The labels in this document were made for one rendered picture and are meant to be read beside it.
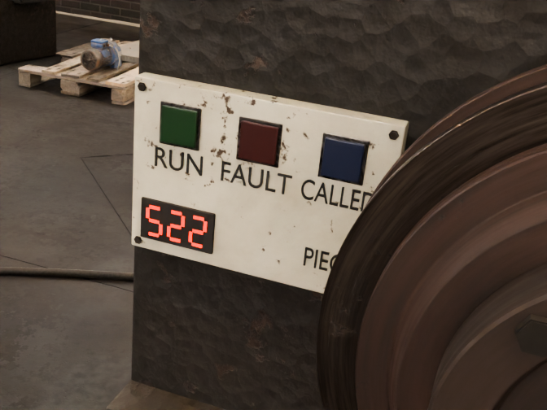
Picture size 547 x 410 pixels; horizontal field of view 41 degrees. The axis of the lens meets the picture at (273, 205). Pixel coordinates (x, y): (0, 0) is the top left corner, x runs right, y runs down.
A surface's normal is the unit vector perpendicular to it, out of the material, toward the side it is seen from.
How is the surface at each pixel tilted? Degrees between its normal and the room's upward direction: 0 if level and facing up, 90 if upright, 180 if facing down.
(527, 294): 47
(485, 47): 90
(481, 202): 90
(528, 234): 90
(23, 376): 0
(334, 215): 90
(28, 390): 0
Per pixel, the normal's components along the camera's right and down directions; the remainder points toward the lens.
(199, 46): -0.32, 0.35
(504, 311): -0.67, -0.74
